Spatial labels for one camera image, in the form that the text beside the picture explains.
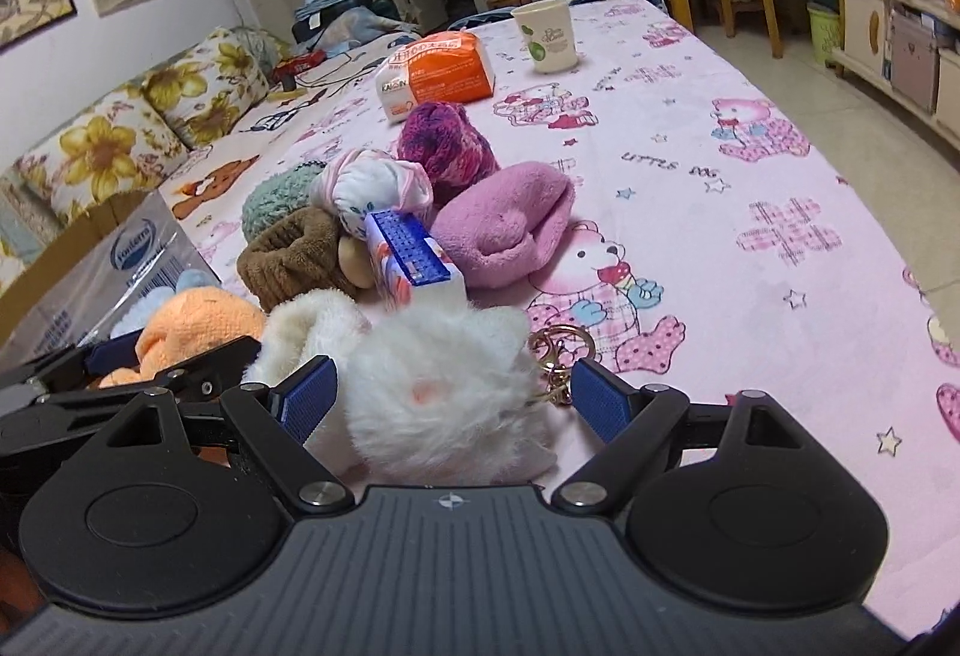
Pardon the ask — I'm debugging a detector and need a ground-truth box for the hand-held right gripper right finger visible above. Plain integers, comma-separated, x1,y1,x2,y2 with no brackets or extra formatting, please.
551,356,800,514

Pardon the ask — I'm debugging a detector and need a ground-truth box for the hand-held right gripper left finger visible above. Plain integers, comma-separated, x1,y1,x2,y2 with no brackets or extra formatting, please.
97,356,357,514

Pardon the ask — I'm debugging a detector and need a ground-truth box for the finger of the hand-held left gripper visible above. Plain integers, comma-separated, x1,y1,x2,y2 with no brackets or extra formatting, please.
0,335,145,402
161,335,263,406

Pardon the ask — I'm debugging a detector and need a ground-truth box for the orange plush toy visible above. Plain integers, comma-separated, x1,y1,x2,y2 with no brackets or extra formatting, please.
97,285,267,391

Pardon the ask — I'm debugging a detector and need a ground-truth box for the cardboard box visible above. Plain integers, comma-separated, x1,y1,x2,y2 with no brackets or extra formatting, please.
0,191,218,361

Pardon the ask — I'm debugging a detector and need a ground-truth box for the white fluffy plush toy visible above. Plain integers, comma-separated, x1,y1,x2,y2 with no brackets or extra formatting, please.
247,288,599,488

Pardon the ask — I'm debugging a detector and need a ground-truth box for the brown plush toy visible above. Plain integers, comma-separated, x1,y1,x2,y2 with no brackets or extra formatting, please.
238,206,376,316

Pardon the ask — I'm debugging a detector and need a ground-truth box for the pink fleece hat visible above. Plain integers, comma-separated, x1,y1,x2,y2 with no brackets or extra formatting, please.
431,163,577,290

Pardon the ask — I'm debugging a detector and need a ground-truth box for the purple knit hat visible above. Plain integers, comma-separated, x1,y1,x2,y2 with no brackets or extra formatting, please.
396,101,502,207

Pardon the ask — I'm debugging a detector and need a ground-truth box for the orange white soft package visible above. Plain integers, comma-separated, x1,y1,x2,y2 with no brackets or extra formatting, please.
375,30,496,125

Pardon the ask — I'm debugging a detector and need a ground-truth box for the tan small plush toy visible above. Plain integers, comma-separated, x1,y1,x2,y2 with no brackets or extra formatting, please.
336,234,376,291

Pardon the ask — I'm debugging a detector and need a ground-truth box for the teal knitted yarn ball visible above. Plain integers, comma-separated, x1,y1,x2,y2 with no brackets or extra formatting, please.
241,163,331,245

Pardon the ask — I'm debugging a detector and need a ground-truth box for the blue white tissue pack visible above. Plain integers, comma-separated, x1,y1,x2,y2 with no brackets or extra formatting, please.
364,208,466,312

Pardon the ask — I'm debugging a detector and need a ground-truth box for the yellow floral sofa cushion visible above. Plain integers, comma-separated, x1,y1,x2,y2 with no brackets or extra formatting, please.
142,26,271,151
15,90,192,226

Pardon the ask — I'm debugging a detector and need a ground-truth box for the white pink cloth bundle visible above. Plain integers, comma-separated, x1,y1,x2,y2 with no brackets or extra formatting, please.
311,148,436,245

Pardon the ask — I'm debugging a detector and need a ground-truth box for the sofa with cartoon cover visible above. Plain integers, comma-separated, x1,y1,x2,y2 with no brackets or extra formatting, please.
0,22,481,297

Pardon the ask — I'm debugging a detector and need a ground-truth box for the red box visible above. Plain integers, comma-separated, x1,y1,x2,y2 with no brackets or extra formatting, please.
271,52,325,91

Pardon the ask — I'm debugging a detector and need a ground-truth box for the white paper cup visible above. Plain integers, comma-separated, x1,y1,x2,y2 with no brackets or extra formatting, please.
511,0,578,74

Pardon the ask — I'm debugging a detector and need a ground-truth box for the pile of clothes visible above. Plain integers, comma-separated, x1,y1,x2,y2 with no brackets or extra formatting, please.
292,0,421,46

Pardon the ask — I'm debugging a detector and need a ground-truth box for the dark blue chair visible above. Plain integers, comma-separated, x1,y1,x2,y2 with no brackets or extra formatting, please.
446,0,668,31

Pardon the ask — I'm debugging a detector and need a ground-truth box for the green plastic basket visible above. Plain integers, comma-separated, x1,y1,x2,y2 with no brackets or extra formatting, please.
806,2,842,68

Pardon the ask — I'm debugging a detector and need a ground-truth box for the cream tv cabinet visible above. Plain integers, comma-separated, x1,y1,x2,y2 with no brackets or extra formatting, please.
799,0,960,140

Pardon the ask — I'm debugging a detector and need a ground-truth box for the silver metal case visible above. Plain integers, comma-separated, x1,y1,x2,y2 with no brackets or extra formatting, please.
889,7,942,118

